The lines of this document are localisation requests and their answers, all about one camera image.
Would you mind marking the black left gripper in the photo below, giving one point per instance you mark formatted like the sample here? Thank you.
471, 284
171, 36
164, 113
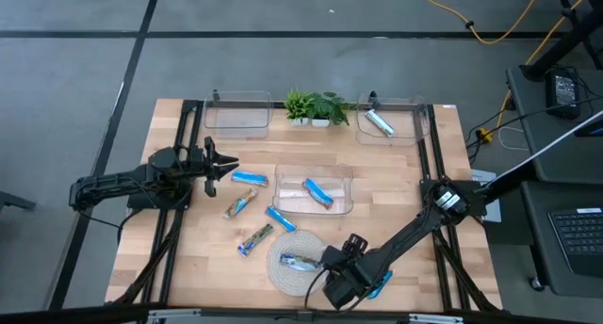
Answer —
200, 163

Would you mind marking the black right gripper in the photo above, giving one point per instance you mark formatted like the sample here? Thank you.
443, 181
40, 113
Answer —
351, 279

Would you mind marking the blue and red granola bar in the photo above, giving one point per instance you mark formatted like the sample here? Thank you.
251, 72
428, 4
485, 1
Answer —
297, 262

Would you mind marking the blue and brown granola bar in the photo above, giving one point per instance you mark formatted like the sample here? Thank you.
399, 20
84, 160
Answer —
240, 202

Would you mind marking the blue granola bar brown end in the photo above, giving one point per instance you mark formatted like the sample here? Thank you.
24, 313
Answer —
382, 282

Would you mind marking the green granola bar purple end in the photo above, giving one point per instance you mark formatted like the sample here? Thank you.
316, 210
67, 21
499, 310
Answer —
255, 239

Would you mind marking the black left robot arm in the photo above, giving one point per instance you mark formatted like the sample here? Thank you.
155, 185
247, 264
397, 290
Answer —
113, 180

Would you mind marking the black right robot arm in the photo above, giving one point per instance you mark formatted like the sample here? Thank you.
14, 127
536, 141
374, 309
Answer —
405, 234

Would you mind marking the round woven beige mat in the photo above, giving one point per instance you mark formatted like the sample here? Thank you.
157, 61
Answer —
292, 241

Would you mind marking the clear plastic bin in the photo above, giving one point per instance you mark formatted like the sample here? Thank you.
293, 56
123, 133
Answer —
238, 109
292, 173
405, 126

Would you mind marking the broad-leaf plant white pot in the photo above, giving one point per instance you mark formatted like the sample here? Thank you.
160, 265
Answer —
330, 108

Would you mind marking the grey controller box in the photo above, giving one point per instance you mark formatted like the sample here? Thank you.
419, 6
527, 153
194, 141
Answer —
492, 211

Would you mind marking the black and grey boom pole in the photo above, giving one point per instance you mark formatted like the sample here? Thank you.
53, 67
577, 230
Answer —
509, 180

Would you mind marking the yellow plug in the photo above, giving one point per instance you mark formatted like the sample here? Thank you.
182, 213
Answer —
484, 135

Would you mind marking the black caster wheel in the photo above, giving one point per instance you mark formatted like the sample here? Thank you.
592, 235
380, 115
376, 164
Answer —
535, 283

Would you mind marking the black table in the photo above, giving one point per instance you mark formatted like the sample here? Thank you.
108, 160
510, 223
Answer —
537, 248

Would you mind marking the black furniture leg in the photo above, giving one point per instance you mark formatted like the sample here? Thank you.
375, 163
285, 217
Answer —
14, 200

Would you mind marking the black cart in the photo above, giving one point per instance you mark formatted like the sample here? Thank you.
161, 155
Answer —
532, 126

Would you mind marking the black power adapter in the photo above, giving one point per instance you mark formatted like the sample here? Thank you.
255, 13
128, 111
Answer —
563, 91

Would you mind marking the black stand leg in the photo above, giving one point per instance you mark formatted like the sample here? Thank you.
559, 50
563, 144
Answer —
565, 41

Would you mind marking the silver bracket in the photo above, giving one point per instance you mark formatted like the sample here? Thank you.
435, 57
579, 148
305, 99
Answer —
435, 319
174, 315

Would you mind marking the black aluminium table frame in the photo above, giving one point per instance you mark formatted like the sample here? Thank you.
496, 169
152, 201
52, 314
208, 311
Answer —
432, 157

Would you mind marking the black frame bar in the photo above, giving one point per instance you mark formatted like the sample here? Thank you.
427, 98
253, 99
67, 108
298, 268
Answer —
70, 314

